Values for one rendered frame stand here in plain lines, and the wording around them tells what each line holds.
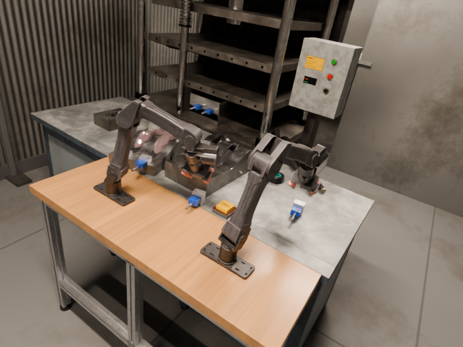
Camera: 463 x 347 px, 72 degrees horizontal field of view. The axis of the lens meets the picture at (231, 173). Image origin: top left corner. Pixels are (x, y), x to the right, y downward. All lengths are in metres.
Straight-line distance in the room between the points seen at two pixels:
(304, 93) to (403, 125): 1.85
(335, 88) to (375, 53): 1.72
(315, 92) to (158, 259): 1.34
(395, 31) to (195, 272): 3.05
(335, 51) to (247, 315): 1.45
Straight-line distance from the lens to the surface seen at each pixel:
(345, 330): 2.21
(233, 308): 1.06
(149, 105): 1.22
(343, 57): 1.96
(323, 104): 2.01
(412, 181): 3.88
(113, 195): 1.46
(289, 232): 1.38
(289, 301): 1.12
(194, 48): 2.39
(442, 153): 3.77
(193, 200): 1.39
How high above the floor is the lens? 1.62
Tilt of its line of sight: 29 degrees down
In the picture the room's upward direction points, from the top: 9 degrees clockwise
